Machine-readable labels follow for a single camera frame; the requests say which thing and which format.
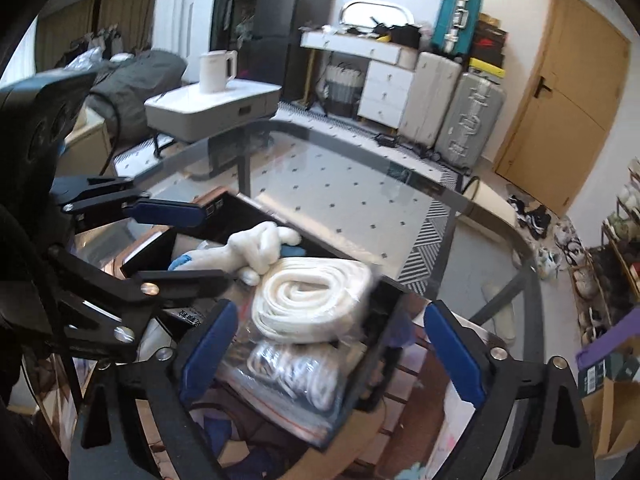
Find wooden door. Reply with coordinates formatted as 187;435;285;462
495;0;632;216

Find white side table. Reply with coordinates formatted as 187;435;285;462
144;80;283;178

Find black cardboard box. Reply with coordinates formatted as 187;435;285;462
120;187;416;466

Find grey storage basket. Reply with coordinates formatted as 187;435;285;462
320;62;366;118

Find beige curtains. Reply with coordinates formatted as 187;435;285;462
35;0;158;61

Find shoe rack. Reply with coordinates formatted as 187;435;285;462
570;160;640;351

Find pile of shoes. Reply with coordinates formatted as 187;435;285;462
507;195;586;281

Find oval mirror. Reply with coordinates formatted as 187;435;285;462
340;0;413;28

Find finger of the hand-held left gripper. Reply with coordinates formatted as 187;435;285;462
46;246;234;362
51;176;212;229

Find black cabinet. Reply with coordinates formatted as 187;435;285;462
210;0;341;106

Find teal suitcase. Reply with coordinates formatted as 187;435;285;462
431;0;483;56

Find white suitcase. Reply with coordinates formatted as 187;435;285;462
400;51;463;148

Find silver suitcase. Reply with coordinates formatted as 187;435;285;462
434;72;506;171

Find stack of shoe boxes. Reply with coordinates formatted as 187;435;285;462
467;12;508;78

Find purple box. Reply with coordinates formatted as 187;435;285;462
575;325;640;401

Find patterned floor rug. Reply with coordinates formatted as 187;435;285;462
115;102;476;301

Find printed table mat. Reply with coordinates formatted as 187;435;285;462
40;187;501;480

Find bagged white rope coil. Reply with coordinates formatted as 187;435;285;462
251;257;376;346

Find brown cardboard box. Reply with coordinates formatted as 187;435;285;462
580;375;640;461

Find dark grey duvet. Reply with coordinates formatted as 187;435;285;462
87;50;188;141

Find white and blue plush toy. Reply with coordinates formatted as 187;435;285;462
169;222;306;286

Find white electric kettle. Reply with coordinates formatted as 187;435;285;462
199;50;237;95

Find white dressing table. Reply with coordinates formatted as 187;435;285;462
300;27;421;128

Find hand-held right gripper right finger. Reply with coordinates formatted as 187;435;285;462
424;300;593;480

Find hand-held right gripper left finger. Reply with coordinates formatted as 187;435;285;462
75;299;240;480

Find bagged white braided cable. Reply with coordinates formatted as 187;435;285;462
215;340;351;448

